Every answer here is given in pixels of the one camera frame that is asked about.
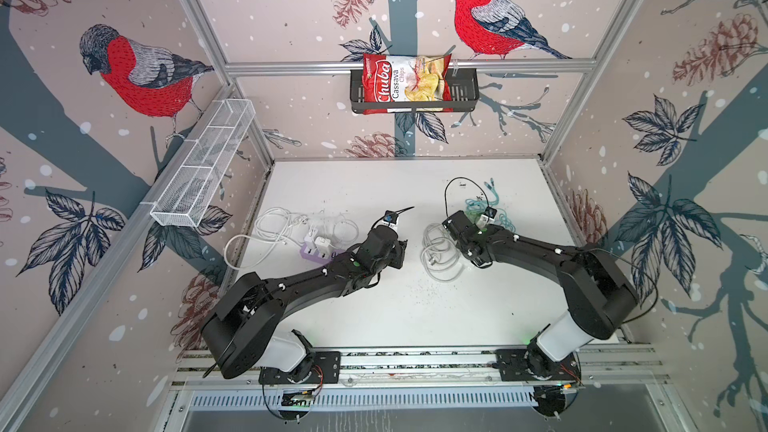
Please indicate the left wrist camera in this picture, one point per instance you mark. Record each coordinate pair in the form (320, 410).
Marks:
(391, 218)

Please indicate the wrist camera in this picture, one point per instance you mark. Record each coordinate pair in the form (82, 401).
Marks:
(391, 218)
(489, 214)

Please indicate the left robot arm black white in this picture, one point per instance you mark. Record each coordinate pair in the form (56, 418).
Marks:
(240, 330)

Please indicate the black wall basket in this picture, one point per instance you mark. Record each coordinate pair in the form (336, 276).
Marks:
(458, 91)

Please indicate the white wire mesh shelf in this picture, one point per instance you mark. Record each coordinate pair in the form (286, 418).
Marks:
(192, 188)

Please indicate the white charger plug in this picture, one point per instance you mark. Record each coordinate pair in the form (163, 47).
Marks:
(323, 246)

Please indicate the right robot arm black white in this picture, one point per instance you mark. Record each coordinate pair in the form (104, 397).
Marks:
(598, 295)

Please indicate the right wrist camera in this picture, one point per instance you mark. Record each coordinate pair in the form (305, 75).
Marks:
(489, 214)

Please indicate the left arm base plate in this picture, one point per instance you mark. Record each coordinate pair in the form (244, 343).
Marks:
(317, 368)

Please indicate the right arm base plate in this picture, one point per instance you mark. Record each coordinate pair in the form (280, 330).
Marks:
(518, 364)

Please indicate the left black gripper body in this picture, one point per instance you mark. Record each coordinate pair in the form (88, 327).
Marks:
(395, 257)

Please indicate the purple power strip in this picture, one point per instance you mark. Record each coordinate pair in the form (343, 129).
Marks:
(309, 253)

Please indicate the red cassava chips bag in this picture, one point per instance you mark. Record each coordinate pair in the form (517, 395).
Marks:
(391, 79)

